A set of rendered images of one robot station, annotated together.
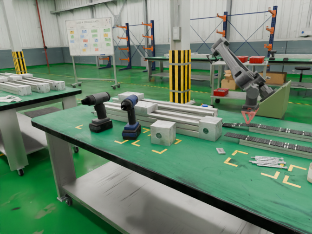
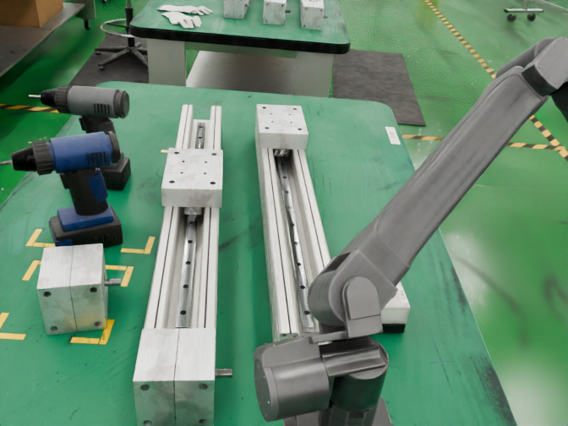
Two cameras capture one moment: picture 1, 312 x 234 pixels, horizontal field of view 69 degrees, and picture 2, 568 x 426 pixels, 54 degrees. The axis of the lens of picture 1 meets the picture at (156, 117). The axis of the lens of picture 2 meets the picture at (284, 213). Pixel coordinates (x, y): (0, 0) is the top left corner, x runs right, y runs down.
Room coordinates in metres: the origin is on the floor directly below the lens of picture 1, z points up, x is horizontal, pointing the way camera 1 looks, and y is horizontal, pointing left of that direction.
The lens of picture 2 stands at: (0.84, -0.74, 1.44)
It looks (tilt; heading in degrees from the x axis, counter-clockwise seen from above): 33 degrees down; 47
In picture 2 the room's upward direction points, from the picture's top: 6 degrees clockwise
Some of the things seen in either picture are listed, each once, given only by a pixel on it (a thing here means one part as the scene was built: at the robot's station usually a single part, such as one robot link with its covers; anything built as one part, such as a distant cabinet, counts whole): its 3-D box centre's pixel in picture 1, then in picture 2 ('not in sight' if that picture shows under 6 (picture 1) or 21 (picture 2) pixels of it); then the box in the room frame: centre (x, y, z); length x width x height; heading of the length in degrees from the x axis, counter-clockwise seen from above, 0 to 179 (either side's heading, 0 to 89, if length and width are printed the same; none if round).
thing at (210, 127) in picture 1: (211, 127); (186, 377); (1.11, -0.29, 0.83); 0.12 x 0.09 x 0.10; 145
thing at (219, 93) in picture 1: (236, 81); not in sight; (4.20, -1.52, 0.50); 1.03 x 0.55 x 1.01; 62
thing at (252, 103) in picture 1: (251, 100); (346, 411); (1.17, -0.51, 0.95); 0.10 x 0.07 x 0.07; 146
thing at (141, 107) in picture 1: (142, 108); (193, 182); (1.35, 0.08, 0.87); 0.16 x 0.11 x 0.07; 55
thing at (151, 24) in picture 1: (123, 46); not in sight; (11.63, 1.47, 1.10); 3.30 x 0.90 x 2.20; 50
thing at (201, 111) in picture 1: (159, 108); (287, 205); (1.51, -0.03, 0.82); 0.80 x 0.10 x 0.09; 55
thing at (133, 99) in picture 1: (129, 118); (64, 194); (1.12, 0.14, 0.89); 0.20 x 0.08 x 0.22; 168
